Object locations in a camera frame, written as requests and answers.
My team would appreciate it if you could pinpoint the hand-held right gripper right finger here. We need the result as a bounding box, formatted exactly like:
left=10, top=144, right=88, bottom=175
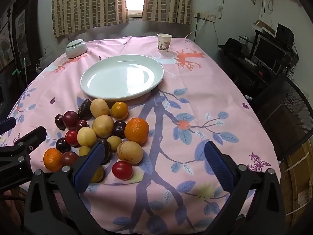
left=203, top=141, right=286, bottom=235

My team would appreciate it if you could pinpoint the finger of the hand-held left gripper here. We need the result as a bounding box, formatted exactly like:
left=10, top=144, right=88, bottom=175
left=0, top=126, right=47, bottom=163
left=0, top=117, right=16, bottom=135

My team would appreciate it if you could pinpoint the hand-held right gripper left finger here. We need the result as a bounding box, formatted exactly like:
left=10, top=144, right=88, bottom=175
left=23, top=142, right=108, bottom=235

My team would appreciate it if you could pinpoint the greenish yellow tangerine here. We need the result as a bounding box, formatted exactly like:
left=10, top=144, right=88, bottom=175
left=90, top=166, right=104, bottom=183

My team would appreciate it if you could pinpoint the small orange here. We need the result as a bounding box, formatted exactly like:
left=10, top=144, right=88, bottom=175
left=43, top=148, right=62, bottom=172

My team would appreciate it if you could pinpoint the bright red plum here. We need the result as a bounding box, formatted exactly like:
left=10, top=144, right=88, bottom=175
left=65, top=130, right=79, bottom=146
left=112, top=161, right=133, bottom=180

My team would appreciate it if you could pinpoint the dark purple plum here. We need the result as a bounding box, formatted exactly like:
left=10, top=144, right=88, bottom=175
left=112, top=120, right=127, bottom=139
left=55, top=137, right=71, bottom=153
left=55, top=114, right=66, bottom=131

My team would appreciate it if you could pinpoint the striped yellow pepino melon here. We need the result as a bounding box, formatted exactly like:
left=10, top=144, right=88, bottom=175
left=116, top=141, right=143, bottom=164

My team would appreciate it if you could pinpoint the dark wrinkled passion fruit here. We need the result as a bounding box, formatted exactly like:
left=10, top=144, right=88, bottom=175
left=96, top=138, right=113, bottom=165
left=78, top=99, right=93, bottom=120

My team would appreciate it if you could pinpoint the large orange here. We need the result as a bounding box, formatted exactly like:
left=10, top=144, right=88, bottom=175
left=124, top=118, right=150, bottom=145

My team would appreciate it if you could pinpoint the white oval plate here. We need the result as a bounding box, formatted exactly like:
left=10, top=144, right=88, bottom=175
left=80, top=54, right=164, bottom=101

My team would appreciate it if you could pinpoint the pink floral tablecloth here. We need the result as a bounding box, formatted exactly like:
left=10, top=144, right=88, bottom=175
left=5, top=36, right=282, bottom=234

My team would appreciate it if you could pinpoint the black mesh chair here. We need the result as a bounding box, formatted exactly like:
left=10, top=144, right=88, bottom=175
left=257, top=75, right=313, bottom=157

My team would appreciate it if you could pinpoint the black computer desk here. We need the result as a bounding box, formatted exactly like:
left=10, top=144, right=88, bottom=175
left=220, top=51, right=277, bottom=96

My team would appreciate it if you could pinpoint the white lidded ceramic jar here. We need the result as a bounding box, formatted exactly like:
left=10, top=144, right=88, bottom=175
left=65, top=39, right=88, bottom=59

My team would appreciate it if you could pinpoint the black hat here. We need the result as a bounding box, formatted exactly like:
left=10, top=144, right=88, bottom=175
left=218, top=38, right=245, bottom=57

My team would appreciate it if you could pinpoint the computer monitor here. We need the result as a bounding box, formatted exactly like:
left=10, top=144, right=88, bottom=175
left=252, top=37, right=286, bottom=66

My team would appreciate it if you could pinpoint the printed paper cup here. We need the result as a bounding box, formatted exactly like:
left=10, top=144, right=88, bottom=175
left=157, top=33, right=173, bottom=52

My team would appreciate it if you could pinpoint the beige checked curtain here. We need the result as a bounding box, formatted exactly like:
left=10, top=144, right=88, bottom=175
left=51, top=0, right=129, bottom=38
left=142, top=0, right=192, bottom=25

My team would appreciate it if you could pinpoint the black speaker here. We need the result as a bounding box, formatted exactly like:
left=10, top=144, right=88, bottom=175
left=276, top=24, right=295, bottom=48

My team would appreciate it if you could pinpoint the wall poster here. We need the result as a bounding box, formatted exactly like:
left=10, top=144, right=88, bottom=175
left=0, top=17, right=14, bottom=71

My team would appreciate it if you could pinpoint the white power cable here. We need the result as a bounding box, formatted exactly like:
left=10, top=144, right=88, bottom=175
left=184, top=17, right=207, bottom=40

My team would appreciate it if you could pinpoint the white wall socket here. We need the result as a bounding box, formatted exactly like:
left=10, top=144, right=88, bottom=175
left=194, top=12, right=216, bottom=22

